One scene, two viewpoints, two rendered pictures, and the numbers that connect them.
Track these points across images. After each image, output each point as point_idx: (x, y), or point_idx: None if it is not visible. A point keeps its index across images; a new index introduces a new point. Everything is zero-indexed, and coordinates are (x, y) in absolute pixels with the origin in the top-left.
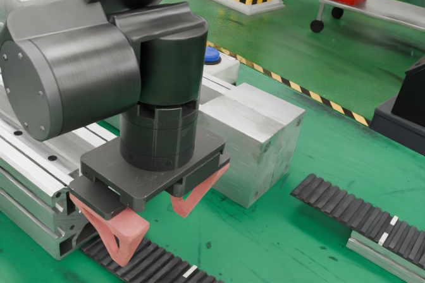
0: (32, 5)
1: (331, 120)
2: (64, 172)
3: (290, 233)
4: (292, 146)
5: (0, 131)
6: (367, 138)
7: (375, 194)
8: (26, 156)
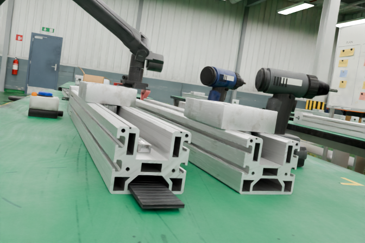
0: (159, 54)
1: (15, 106)
2: (144, 99)
3: None
4: None
5: (153, 101)
6: (18, 104)
7: None
8: (151, 100)
